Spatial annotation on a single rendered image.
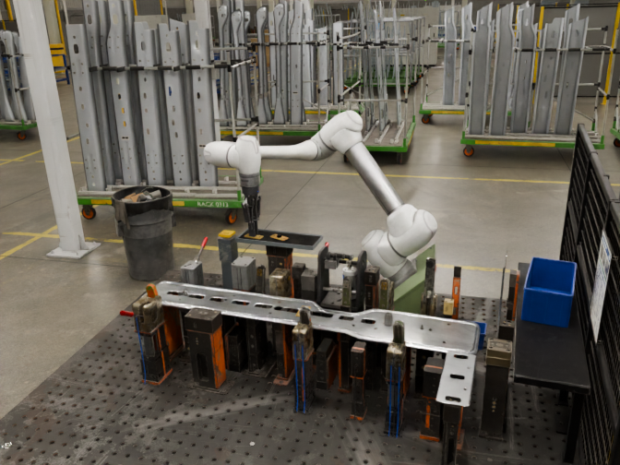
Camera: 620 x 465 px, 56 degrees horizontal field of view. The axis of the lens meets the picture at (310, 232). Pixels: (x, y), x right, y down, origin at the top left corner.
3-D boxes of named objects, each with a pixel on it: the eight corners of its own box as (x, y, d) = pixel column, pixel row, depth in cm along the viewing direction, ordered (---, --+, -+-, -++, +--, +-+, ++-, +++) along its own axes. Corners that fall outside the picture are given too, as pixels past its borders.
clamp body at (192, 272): (184, 339, 270) (175, 268, 257) (196, 327, 280) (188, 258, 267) (202, 341, 267) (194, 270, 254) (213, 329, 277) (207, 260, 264)
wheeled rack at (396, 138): (406, 166, 816) (411, 33, 753) (336, 164, 839) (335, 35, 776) (415, 137, 989) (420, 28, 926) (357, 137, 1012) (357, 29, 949)
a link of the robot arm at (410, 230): (413, 253, 290) (448, 230, 278) (400, 262, 277) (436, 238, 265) (327, 128, 299) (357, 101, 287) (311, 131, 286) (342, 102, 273)
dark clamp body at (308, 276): (297, 355, 255) (293, 277, 241) (307, 340, 266) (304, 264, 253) (320, 360, 251) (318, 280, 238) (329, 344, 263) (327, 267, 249)
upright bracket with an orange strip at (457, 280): (446, 378, 236) (453, 266, 218) (447, 376, 237) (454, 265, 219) (453, 379, 235) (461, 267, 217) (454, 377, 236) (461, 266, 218)
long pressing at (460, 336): (133, 304, 242) (132, 301, 241) (162, 281, 262) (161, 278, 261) (476, 358, 198) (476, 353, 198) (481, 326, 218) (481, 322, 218)
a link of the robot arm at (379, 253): (387, 267, 303) (359, 236, 300) (413, 249, 293) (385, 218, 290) (380, 283, 290) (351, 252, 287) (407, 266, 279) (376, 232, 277)
